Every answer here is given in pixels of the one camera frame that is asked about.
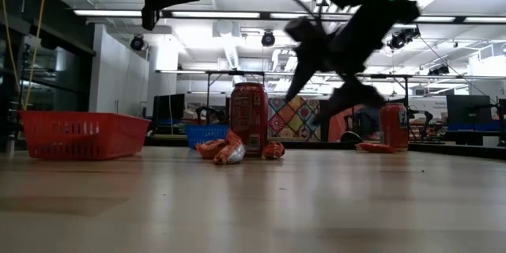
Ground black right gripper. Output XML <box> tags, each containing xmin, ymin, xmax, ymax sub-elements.
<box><xmin>284</xmin><ymin>2</ymin><xmax>421</xmax><ymax>123</ymax></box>

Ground orange candy pack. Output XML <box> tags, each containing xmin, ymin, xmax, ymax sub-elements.
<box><xmin>354</xmin><ymin>142</ymin><xmax>397</xmax><ymax>155</ymax></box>
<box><xmin>195</xmin><ymin>138</ymin><xmax>229</xmax><ymax>160</ymax></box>
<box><xmin>212</xmin><ymin>129</ymin><xmax>247</xmax><ymax>166</ymax></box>
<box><xmin>262</xmin><ymin>140</ymin><xmax>286</xmax><ymax>160</ymax></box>

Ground long ceiling light strip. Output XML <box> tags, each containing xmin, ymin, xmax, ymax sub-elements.
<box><xmin>73</xmin><ymin>9</ymin><xmax>143</xmax><ymax>17</ymax></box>
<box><xmin>170</xmin><ymin>10</ymin><xmax>262</xmax><ymax>19</ymax></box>

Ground orange hanging cloth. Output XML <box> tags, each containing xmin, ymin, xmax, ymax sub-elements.
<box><xmin>326</xmin><ymin>102</ymin><xmax>367</xmax><ymax>142</ymax></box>

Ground person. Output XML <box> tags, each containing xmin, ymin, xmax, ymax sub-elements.
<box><xmin>353</xmin><ymin>106</ymin><xmax>383</xmax><ymax>140</ymax></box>

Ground black round spotlight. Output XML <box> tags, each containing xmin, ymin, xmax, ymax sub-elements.
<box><xmin>260</xmin><ymin>30</ymin><xmax>277</xmax><ymax>47</ymax></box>
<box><xmin>129</xmin><ymin>34</ymin><xmax>145</xmax><ymax>51</ymax></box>

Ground colourful patchwork quilt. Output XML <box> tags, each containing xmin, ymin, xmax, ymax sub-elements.
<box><xmin>267</xmin><ymin>95</ymin><xmax>322</xmax><ymax>142</ymax></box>

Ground red can with blue logo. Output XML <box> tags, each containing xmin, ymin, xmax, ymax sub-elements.
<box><xmin>379</xmin><ymin>102</ymin><xmax>410</xmax><ymax>152</ymax></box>

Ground red soda can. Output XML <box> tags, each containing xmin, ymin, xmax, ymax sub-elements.
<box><xmin>228</xmin><ymin>81</ymin><xmax>270</xmax><ymax>158</ymax></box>

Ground black computer monitor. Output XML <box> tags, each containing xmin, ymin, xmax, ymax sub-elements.
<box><xmin>153</xmin><ymin>93</ymin><xmax>186</xmax><ymax>121</ymax></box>
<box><xmin>446</xmin><ymin>94</ymin><xmax>493</xmax><ymax>124</ymax></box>

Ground blue plastic basket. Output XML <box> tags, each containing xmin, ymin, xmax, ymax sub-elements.
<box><xmin>184</xmin><ymin>123</ymin><xmax>231</xmax><ymax>150</ymax></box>

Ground red plastic basket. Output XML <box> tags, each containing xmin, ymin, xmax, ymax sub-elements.
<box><xmin>19</xmin><ymin>110</ymin><xmax>152</xmax><ymax>162</ymax></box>

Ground black metal stand frame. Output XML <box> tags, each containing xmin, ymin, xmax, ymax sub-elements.
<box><xmin>205</xmin><ymin>70</ymin><xmax>411</xmax><ymax>127</ymax></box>

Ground black ceiling camera cluster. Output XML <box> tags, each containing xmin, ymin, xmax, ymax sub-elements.
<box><xmin>386</xmin><ymin>26</ymin><xmax>421</xmax><ymax>51</ymax></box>
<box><xmin>428</xmin><ymin>65</ymin><xmax>451</xmax><ymax>77</ymax></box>

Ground yellow hanging cord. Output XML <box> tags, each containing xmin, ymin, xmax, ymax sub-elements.
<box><xmin>23</xmin><ymin>0</ymin><xmax>48</xmax><ymax>111</ymax></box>

